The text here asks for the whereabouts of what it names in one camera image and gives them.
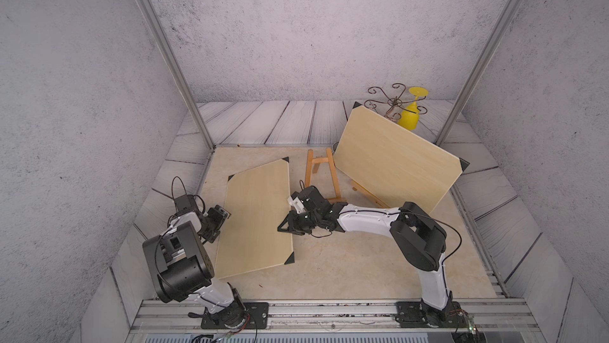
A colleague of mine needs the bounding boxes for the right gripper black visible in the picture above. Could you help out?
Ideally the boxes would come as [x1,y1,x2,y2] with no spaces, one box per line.
[273,210,321,237]

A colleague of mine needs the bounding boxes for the wooden board black corners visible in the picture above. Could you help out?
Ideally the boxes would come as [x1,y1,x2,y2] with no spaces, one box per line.
[215,159,293,278]
[334,102,469,214]

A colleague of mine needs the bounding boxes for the small wooden easel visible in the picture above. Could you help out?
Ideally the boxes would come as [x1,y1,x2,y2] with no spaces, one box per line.
[350,180,389,208]

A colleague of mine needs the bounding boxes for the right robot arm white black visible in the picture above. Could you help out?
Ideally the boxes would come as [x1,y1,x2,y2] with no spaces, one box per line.
[278,186,452,327]

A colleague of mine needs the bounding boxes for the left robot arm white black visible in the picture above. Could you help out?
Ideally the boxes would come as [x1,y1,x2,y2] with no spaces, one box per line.
[143,194,250,330]

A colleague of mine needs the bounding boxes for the metal scroll stand dark base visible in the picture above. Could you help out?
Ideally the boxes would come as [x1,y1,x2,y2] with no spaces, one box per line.
[364,82,429,122]

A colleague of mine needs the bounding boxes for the yellow plastic wine glass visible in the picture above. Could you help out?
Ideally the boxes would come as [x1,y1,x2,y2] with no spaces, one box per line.
[397,87,428,131]

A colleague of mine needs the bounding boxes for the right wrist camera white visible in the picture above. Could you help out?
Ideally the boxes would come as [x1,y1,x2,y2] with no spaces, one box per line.
[288,197,308,215]

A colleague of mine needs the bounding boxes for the left camera black cable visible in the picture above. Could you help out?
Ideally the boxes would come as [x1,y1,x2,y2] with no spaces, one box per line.
[170,176,189,201]

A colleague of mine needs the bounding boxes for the camera black cable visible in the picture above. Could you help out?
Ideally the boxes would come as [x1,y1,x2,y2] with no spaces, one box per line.
[427,216,463,268]
[170,176,189,201]

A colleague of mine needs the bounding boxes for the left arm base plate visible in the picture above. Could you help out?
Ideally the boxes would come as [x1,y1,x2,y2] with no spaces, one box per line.
[201,301,269,331]

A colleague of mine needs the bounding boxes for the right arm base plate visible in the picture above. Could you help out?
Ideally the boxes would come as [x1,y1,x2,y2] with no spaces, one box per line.
[395,300,469,330]

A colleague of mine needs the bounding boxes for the right camera black cable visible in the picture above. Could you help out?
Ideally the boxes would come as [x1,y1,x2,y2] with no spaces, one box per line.
[427,216,463,268]

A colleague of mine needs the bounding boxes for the aluminium mounting rail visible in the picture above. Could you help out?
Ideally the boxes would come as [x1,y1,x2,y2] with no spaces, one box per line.
[129,299,545,342]

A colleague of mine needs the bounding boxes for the left metal frame post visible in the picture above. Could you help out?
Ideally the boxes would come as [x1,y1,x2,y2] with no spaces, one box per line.
[136,0,216,151]

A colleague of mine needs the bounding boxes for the metal frame post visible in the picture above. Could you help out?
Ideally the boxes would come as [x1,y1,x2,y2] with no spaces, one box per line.
[435,0,523,146]
[136,0,216,151]

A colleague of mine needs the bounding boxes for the right metal frame post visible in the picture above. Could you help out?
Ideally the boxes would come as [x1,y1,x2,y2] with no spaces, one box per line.
[435,0,523,146]

